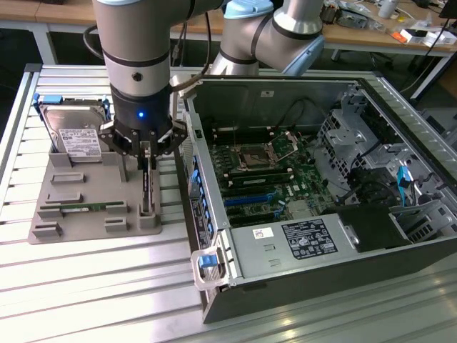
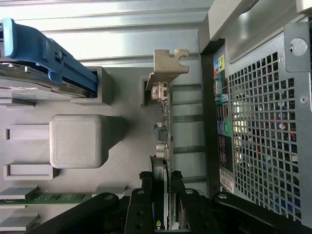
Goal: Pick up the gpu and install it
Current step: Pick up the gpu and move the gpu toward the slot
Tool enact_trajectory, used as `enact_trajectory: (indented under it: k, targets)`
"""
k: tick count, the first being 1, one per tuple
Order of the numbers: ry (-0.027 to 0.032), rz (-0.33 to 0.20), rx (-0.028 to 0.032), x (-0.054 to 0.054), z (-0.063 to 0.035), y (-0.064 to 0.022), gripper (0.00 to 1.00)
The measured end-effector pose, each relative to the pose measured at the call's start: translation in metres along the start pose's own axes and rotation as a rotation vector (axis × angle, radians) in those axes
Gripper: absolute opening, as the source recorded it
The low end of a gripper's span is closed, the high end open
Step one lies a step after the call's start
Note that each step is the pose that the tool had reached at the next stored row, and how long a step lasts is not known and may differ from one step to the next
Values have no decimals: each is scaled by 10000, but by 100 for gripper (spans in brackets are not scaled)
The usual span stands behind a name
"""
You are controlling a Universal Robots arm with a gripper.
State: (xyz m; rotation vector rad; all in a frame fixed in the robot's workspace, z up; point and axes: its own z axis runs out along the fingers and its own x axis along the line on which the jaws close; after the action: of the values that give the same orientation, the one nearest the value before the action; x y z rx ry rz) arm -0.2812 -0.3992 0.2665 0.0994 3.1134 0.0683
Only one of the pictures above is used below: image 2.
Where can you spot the grey plastic parts rack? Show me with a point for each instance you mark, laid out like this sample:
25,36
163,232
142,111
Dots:
129,146

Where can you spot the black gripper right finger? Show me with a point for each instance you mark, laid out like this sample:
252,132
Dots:
192,212

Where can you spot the open grey PC case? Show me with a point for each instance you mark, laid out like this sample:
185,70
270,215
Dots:
268,122

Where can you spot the green RAM stick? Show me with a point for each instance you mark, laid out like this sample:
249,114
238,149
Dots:
48,198

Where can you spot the hard disk with blue carrier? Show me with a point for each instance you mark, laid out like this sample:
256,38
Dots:
63,65

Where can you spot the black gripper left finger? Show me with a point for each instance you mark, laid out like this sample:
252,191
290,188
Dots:
139,209

